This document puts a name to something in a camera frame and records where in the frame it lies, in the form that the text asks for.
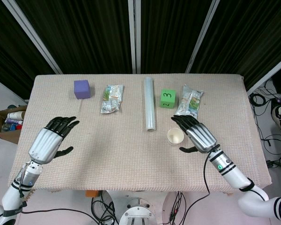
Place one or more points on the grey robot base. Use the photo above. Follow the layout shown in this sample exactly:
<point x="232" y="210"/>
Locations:
<point x="138" y="213"/>

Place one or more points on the orange block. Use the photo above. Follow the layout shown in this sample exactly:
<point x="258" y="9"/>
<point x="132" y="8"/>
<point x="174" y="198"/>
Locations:
<point x="91" y="194"/>

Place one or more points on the brown cardboard box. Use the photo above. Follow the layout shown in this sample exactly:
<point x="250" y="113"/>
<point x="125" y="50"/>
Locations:
<point x="0" y="136"/>

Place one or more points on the white paper cup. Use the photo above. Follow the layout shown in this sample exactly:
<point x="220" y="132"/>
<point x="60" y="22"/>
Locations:
<point x="175" y="136"/>

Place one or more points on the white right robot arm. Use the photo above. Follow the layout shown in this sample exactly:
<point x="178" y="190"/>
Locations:
<point x="236" y="177"/>

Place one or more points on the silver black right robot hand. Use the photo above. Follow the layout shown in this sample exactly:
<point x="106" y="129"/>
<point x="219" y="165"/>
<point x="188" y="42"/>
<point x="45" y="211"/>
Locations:
<point x="200" y="136"/>

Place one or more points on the crumpled snack bag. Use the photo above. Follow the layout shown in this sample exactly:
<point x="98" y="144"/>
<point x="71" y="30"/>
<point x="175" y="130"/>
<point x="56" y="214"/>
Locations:
<point x="112" y="99"/>
<point x="189" y="100"/>

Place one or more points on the beige waffle tablecloth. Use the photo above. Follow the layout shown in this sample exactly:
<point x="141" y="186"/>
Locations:
<point x="121" y="159"/>

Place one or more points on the white frame post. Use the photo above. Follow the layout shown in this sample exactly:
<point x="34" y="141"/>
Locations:
<point x="134" y="35"/>
<point x="35" y="35"/>
<point x="269" y="72"/>
<point x="202" y="35"/>

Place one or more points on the white bottle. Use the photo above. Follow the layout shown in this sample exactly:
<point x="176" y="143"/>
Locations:
<point x="16" y="115"/>

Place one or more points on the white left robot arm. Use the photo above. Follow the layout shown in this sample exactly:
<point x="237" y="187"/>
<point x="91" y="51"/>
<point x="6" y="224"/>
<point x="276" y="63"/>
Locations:
<point x="11" y="197"/>

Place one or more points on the purple foam cube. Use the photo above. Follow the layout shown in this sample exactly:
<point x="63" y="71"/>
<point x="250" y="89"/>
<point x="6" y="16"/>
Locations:
<point x="81" y="89"/>

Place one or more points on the black curtain panel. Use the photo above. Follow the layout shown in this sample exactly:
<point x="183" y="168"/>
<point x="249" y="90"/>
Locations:
<point x="84" y="35"/>
<point x="171" y="35"/>
<point x="7" y="47"/>
<point x="248" y="30"/>

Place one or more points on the clear cling film roll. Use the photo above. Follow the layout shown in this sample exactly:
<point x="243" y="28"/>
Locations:
<point x="150" y="103"/>

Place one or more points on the green numbered foam cube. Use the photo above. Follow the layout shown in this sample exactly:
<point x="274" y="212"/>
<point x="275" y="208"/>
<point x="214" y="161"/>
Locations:
<point x="167" y="98"/>

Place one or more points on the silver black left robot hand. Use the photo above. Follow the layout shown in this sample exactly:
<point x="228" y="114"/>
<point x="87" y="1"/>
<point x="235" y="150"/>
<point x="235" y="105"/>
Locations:
<point x="45" y="141"/>

